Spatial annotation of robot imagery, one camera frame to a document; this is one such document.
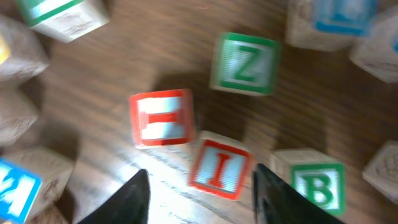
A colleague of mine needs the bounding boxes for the blue L block rotated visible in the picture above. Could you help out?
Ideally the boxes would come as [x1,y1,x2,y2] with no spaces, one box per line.
[349,6,397,83]

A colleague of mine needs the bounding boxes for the green 7 block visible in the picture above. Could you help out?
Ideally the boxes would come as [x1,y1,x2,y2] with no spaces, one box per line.
[17,0,109,43]

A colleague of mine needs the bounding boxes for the red I block sideways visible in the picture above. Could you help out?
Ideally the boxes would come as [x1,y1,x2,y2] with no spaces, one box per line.
[129,89,195,149]

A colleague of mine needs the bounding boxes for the blue L block upright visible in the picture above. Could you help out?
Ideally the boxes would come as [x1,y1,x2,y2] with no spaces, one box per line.
[285,0,378,52]

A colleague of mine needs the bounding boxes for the green Z block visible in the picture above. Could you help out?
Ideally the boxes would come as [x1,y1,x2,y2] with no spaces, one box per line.
[210,32,281,96]

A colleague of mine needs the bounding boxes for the red A block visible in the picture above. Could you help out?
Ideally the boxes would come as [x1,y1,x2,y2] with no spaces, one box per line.
[1,89,39,147]

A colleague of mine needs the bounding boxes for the green 4 block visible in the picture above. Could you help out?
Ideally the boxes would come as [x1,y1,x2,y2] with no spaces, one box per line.
[362,141,397,204]

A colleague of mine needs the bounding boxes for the yellow S block left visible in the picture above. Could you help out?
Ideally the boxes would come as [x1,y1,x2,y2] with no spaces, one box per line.
[1,15,50,88]

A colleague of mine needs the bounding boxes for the red I block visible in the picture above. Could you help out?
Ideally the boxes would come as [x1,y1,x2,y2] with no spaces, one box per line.
[188,131,253,201]

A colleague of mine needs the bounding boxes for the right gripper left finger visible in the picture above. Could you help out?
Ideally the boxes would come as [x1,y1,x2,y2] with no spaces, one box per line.
[79,169,150,224]

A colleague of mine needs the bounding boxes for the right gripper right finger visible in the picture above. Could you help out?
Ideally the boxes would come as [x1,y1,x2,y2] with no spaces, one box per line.
[252,163,343,224]

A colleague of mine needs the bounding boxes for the green B block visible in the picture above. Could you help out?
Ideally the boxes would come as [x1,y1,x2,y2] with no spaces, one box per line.
[269,148,345,216]

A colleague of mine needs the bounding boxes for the yellow O block left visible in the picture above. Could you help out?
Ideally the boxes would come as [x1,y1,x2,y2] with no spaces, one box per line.
[25,206,69,224]

